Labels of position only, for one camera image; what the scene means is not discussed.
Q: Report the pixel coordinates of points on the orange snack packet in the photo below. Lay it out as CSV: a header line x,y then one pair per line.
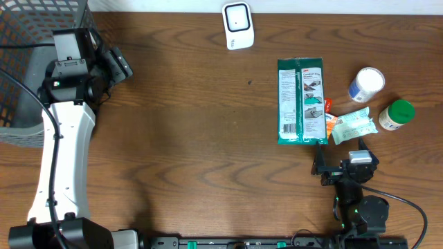
x,y
330,123

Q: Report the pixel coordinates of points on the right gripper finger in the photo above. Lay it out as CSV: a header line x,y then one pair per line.
x,y
319,165
364,147

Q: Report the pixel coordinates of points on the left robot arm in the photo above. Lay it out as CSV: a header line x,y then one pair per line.
x,y
59,216

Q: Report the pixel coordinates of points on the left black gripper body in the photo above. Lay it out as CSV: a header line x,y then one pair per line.
x,y
109,68

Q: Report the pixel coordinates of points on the red packet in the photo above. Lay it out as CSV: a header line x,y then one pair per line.
x,y
328,105

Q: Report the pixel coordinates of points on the white barcode scanner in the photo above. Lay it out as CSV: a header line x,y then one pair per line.
x,y
238,25

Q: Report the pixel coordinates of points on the grey plastic mesh basket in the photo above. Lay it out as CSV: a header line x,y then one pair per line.
x,y
25,22

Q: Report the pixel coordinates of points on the white tub blue label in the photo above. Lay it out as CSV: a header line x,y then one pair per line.
x,y
367,83

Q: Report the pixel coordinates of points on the mint green wipes pack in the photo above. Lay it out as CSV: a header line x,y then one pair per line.
x,y
353,125

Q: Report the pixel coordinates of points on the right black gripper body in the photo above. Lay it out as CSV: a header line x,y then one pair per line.
x,y
332,174

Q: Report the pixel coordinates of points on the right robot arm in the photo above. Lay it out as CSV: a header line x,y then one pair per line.
x,y
363,218

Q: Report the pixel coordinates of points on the green lid white jar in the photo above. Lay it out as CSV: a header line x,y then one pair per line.
x,y
399,113

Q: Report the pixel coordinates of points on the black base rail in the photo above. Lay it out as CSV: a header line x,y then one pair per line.
x,y
298,242

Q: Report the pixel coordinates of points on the green box with label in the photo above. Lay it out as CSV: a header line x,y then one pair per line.
x,y
301,102

